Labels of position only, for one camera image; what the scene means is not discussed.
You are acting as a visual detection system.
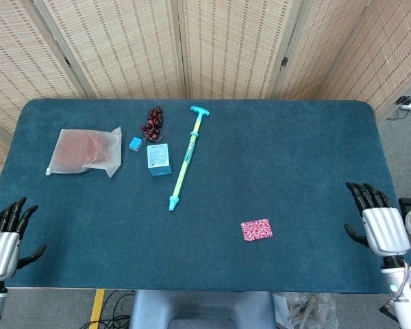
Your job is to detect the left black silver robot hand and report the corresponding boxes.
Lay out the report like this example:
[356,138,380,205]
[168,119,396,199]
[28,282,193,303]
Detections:
[0,196,48,283]

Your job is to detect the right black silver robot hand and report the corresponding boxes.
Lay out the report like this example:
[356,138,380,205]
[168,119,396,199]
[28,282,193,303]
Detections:
[343,182,411,258]

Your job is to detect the red patterned square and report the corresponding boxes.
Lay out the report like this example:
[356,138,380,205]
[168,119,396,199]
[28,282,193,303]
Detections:
[240,218,273,243]

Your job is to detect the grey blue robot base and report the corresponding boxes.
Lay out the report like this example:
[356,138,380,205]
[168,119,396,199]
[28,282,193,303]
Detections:
[128,290,278,329]

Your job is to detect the green and blue water squirter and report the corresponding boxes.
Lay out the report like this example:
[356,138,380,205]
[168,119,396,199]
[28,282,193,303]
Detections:
[167,105,212,212]

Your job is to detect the yellow floor tape strip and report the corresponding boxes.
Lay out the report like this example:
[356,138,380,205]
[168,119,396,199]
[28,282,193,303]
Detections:
[88,289,106,329]

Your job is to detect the clear plastic bag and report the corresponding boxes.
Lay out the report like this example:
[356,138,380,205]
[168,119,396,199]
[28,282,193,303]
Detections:
[272,291,340,329]

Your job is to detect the teal felt table cover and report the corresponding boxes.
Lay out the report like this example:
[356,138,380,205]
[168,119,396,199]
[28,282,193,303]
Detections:
[0,98,411,295]

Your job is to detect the translucent bag with red contents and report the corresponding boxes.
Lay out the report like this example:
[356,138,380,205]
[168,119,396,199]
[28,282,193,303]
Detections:
[45,125,123,178]

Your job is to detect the light blue carton box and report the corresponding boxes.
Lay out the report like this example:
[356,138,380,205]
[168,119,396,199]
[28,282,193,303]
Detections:
[146,143,173,177]

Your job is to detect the dark red grape bunch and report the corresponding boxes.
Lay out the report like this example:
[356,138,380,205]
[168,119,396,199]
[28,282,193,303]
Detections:
[140,105,169,143]

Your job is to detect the bamboo folding screen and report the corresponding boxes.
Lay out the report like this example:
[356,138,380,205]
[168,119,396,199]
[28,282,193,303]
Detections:
[0,0,411,210]

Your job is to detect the black floor cables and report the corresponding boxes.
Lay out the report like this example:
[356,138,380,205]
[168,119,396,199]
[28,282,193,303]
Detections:
[79,290,138,329]

